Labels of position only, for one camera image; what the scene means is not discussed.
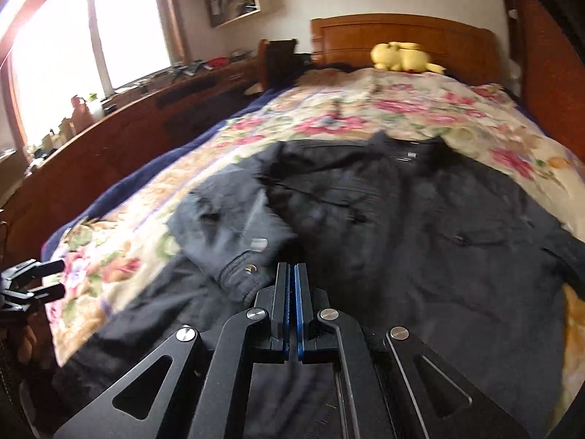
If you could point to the wooden louvered wardrobe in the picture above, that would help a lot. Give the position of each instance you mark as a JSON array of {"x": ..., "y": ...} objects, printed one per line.
[{"x": 553, "y": 67}]

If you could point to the long wooden desk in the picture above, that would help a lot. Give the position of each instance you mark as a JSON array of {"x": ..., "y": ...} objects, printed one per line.
[{"x": 74, "y": 176}]

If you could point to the red bowl on desk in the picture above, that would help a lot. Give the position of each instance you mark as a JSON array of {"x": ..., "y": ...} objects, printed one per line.
[{"x": 218, "y": 62}]

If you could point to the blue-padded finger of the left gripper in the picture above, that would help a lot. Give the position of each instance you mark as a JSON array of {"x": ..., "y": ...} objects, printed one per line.
[{"x": 49, "y": 293}]

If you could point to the yellow plush toy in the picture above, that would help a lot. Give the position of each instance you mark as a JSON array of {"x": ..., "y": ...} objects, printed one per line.
[{"x": 403, "y": 57}]

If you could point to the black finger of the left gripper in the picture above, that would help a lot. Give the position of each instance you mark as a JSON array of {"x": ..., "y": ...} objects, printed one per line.
[{"x": 45, "y": 269}]

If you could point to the person's left hand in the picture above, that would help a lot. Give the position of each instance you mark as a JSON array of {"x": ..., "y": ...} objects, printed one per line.
[{"x": 27, "y": 342}]

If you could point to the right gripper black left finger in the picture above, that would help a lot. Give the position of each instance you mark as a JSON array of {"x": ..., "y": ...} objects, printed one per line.
[{"x": 195, "y": 385}]

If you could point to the floral bed blanket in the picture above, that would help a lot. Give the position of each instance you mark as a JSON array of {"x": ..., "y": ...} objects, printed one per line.
[{"x": 109, "y": 261}]

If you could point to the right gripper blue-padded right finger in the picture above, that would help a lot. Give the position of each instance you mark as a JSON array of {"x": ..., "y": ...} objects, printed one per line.
[{"x": 391, "y": 385}]

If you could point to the window with wooden frame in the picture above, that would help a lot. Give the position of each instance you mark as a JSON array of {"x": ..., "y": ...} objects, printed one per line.
[{"x": 65, "y": 51}]

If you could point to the black jacket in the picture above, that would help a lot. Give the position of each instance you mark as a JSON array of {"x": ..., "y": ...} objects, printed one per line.
[{"x": 396, "y": 233}]

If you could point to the wooden chair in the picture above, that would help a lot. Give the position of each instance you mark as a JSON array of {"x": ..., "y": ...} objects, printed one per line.
[{"x": 276, "y": 62}]

